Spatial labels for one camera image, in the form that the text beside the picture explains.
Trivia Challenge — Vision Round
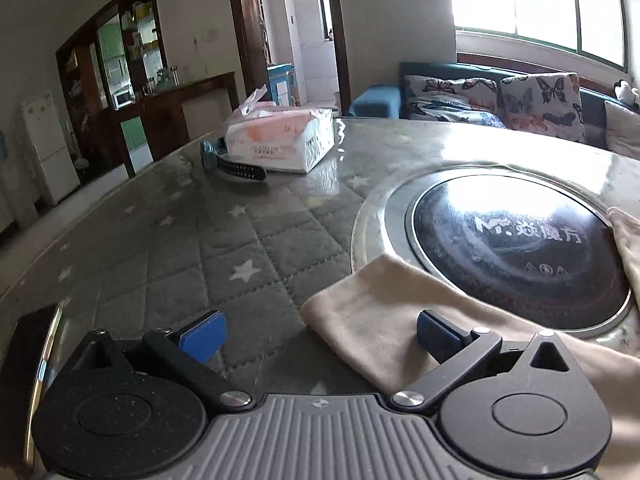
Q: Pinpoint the cream beige garment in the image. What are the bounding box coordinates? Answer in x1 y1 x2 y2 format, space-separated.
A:
299 205 640 480

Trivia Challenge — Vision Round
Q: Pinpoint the grey star quilted table cover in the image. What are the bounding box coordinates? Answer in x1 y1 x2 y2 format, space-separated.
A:
1 119 639 394

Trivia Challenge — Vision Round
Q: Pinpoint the round black induction cooktop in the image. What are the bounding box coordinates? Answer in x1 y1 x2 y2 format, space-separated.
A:
350 164 634 339

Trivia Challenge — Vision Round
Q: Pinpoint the dark wooden sideboard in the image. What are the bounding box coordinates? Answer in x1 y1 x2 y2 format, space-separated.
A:
106 72 239 162

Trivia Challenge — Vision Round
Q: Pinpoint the white refrigerator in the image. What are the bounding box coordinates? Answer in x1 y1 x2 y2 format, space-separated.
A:
22 91 80 206

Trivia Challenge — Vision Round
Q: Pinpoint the pink white tissue pack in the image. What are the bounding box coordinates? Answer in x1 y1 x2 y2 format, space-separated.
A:
224 86 335 174

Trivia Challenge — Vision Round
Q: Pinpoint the dark wooden display cabinet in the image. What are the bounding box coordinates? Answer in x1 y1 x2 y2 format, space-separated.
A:
54 0 172 181

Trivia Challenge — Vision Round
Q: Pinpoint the left butterfly cushion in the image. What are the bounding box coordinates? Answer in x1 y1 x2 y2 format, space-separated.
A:
404 75 506 128

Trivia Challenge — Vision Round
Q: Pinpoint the butterfly cushion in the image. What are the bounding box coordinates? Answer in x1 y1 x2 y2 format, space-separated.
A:
404 75 506 128
500 73 586 143

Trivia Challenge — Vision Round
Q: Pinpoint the right butterfly cushion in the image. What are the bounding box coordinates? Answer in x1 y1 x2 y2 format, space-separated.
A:
500 73 586 143

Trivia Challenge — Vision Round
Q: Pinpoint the blue corner sofa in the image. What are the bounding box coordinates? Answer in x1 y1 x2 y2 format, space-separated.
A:
348 62 639 150

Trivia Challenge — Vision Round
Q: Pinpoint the grey plain cushion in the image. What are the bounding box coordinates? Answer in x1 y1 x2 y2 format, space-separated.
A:
604 101 640 160

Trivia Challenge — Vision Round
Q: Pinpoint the blue white small cabinet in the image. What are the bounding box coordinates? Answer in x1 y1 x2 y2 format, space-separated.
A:
267 63 294 106

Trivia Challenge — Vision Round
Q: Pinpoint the black white plush toy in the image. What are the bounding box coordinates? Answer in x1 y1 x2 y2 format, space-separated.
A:
614 79 640 110

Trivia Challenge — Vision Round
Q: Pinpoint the black wrist strap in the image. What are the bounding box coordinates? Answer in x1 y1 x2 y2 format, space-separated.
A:
200 138 268 183

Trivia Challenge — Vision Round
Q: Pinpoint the dark wooden door frame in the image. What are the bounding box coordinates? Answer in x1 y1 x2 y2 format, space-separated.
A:
230 0 352 115

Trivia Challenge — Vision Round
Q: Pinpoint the window with green frame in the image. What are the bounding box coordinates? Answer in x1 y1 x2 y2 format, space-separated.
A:
451 0 627 68

